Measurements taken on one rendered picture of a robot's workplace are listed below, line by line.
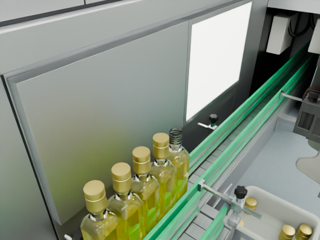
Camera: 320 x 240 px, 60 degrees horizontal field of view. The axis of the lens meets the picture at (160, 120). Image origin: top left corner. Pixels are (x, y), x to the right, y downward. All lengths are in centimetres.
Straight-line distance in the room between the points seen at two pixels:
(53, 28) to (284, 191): 91
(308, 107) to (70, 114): 39
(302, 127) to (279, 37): 112
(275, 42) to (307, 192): 76
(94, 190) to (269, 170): 82
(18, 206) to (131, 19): 43
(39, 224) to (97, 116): 26
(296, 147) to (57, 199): 100
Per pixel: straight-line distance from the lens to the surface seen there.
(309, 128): 44
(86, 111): 56
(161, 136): 57
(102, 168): 67
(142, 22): 63
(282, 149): 129
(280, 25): 153
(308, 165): 47
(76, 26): 51
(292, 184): 114
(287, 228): 92
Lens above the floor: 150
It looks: 34 degrees down
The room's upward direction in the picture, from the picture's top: straight up
